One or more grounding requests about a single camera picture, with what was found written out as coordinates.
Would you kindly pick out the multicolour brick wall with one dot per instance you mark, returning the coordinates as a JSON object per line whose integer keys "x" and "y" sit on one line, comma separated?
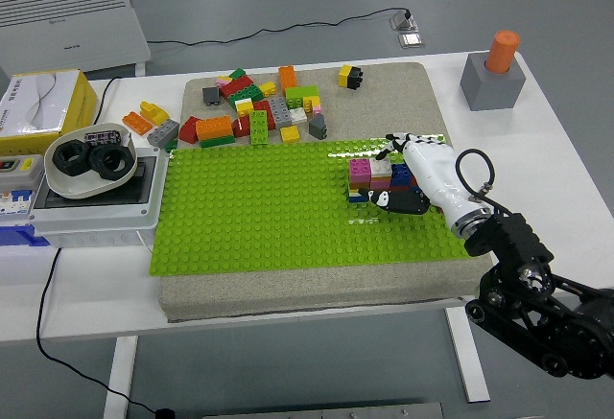
{"x": 360, "y": 177}

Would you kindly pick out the green studded baseplate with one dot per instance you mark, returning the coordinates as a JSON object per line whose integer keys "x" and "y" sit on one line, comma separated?
{"x": 264, "y": 208}

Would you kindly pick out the green eight-stud brick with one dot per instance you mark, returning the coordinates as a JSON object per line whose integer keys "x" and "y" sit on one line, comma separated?
{"x": 259, "y": 127}

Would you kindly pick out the lime green long brick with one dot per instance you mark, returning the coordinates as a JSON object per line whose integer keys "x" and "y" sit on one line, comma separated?
{"x": 302, "y": 94}

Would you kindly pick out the black plug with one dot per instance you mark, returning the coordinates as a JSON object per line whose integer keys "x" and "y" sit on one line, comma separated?
{"x": 165, "y": 412}

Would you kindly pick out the white square brick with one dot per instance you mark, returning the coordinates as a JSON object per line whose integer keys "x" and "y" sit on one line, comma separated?
{"x": 381, "y": 169}

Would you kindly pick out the black square brick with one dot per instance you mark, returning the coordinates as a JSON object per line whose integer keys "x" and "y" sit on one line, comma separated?
{"x": 356, "y": 78}

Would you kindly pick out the white circuit breaker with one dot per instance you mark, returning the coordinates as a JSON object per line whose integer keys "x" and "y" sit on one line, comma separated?
{"x": 14, "y": 201}

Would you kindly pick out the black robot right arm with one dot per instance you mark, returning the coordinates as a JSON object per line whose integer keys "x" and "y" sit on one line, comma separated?
{"x": 513, "y": 237}

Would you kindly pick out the black hex nut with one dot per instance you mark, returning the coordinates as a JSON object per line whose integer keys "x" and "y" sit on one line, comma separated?
{"x": 96, "y": 162}
{"x": 57, "y": 162}

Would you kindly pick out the white table leg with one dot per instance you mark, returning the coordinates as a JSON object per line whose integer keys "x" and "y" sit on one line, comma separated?
{"x": 463, "y": 366}
{"x": 120, "y": 376}

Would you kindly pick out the metal floor socket plate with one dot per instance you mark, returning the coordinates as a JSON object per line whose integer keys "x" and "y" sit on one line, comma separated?
{"x": 411, "y": 39}

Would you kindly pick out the grey yellow switch box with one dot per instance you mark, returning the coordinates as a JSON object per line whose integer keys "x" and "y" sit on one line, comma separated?
{"x": 29, "y": 179}

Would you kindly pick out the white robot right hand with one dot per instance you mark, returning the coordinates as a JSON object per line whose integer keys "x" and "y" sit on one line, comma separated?
{"x": 434, "y": 169}

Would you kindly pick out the dark small electronic component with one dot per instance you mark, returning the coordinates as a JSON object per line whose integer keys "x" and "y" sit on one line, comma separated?
{"x": 101, "y": 137}

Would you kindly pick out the yellow sloped brick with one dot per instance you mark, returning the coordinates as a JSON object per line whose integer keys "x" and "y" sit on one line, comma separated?
{"x": 153, "y": 112}

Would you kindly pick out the small white brick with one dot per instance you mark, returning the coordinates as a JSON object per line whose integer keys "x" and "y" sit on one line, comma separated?
{"x": 298, "y": 116}

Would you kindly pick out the white panel heater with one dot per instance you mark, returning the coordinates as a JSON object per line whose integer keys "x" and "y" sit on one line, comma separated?
{"x": 72, "y": 21}

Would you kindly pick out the white and yellow brick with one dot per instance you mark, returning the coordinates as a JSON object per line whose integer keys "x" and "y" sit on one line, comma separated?
{"x": 244, "y": 106}

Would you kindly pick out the red roof brick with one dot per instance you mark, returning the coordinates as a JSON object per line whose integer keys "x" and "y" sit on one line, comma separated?
{"x": 189, "y": 130}

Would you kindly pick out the small dark green brick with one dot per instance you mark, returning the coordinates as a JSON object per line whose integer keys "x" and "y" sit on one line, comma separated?
{"x": 237, "y": 74}
{"x": 171, "y": 146}

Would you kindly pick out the open metal floor socket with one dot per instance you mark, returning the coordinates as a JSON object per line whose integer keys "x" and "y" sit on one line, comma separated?
{"x": 402, "y": 21}

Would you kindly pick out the grey electrical junction box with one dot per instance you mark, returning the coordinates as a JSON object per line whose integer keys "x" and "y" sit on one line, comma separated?
{"x": 96, "y": 217}

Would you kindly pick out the orange long brick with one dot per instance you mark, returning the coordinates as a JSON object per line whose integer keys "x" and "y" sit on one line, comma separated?
{"x": 215, "y": 126}

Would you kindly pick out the yellow square brick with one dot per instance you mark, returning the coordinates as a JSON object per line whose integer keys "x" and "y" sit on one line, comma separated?
{"x": 344, "y": 75}

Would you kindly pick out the orange cylinder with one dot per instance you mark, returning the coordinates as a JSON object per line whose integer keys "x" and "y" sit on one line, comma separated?
{"x": 503, "y": 52}

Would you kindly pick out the dark grey sloped brick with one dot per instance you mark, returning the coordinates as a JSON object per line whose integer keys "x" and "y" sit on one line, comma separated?
{"x": 318, "y": 126}

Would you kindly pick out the small yellow brick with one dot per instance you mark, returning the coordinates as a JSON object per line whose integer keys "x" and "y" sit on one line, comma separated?
{"x": 312, "y": 102}

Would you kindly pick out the yellow white tissue box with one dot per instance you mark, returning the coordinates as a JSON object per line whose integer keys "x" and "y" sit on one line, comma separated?
{"x": 33, "y": 98}

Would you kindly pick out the large red brick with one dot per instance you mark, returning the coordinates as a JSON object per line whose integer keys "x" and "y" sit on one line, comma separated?
{"x": 236, "y": 86}

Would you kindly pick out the grey-brown foam mat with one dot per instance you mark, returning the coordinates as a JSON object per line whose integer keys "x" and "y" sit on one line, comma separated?
{"x": 384, "y": 102}

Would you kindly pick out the white plastic bowl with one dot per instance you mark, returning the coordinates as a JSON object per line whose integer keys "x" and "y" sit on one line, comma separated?
{"x": 77, "y": 189}

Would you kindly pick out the orange flat brick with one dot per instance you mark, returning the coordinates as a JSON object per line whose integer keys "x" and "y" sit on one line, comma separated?
{"x": 136, "y": 123}

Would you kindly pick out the light grey brick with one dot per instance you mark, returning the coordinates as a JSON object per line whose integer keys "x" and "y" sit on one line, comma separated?
{"x": 163, "y": 132}

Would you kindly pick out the dark green long brick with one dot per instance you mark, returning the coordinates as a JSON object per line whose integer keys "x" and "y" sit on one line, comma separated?
{"x": 218, "y": 141}

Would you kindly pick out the grey block holder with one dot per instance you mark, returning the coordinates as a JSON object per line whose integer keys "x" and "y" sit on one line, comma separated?
{"x": 489, "y": 90}

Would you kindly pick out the small pink brick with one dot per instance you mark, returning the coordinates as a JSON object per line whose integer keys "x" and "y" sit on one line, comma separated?
{"x": 316, "y": 110}
{"x": 222, "y": 83}

